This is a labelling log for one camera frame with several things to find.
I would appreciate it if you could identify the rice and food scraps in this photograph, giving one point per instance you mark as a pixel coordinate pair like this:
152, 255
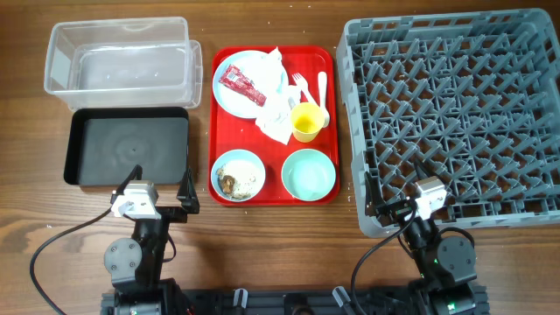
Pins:
238, 179

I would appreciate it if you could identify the clear plastic waste bin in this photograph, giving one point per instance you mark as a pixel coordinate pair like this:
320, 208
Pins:
124, 63

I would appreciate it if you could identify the white plastic fork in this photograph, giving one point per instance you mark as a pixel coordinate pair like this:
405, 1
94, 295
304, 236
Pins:
302, 83

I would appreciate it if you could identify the red snack wrapper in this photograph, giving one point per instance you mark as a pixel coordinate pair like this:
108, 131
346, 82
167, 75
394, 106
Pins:
235, 80

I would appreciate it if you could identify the light blue plate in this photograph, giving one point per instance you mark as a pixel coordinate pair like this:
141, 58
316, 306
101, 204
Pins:
236, 104

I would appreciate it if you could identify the grey dishwasher rack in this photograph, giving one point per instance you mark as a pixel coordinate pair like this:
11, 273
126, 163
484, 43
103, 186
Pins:
474, 95

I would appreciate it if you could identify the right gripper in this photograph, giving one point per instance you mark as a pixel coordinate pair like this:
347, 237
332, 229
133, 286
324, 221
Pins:
374, 205

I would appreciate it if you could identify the red serving tray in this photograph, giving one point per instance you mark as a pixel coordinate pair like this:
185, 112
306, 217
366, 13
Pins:
228, 132

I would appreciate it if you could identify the white napkin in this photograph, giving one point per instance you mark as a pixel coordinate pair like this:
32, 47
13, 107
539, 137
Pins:
275, 118

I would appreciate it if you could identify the white plastic spoon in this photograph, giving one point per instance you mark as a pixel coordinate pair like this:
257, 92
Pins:
322, 85

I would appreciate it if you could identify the mint green bowl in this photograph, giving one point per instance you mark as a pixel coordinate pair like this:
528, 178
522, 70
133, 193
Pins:
308, 175

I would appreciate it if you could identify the black food waste tray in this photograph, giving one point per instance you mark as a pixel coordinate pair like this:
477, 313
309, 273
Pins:
105, 144

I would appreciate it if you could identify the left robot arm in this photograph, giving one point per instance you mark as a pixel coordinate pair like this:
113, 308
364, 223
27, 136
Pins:
135, 263

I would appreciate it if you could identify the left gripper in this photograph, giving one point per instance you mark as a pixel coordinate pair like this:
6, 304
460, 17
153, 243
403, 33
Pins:
185, 194

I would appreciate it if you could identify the yellow plastic cup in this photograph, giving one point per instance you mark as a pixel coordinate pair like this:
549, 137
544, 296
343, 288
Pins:
307, 120

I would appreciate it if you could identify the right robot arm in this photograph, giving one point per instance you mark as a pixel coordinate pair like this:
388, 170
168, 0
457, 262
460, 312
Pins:
445, 258

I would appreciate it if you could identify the light blue bowl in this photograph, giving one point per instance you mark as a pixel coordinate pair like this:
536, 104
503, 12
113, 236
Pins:
234, 155

